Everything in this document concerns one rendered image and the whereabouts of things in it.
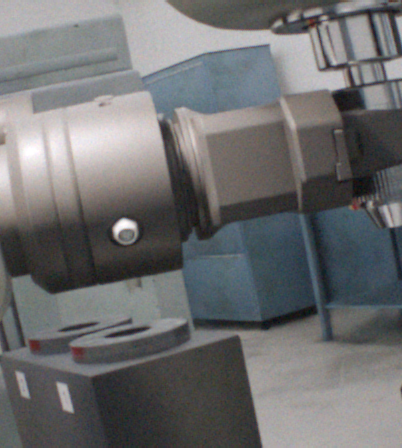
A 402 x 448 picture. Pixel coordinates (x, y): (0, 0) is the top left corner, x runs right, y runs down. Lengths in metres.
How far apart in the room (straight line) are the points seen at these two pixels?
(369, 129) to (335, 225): 7.49
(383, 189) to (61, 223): 0.16
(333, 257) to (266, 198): 7.62
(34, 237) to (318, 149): 0.13
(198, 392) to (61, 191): 0.31
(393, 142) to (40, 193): 0.17
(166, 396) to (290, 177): 0.30
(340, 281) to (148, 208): 7.62
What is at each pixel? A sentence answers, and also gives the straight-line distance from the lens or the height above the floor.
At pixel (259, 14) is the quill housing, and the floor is 1.31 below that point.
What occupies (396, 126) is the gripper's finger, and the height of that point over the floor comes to 1.25.
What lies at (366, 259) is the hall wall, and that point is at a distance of 7.79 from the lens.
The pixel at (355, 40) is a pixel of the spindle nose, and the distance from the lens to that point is 0.54.
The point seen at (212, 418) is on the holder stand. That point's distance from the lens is 0.79.
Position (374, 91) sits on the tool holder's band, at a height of 1.26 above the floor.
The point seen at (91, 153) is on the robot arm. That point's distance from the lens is 0.50.
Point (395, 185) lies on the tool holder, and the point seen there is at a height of 1.22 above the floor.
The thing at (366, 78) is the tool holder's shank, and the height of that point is 1.27.
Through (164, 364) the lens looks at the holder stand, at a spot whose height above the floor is 1.12.
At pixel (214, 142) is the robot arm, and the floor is 1.25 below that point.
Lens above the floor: 1.25
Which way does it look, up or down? 3 degrees down
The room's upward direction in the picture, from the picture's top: 12 degrees counter-clockwise
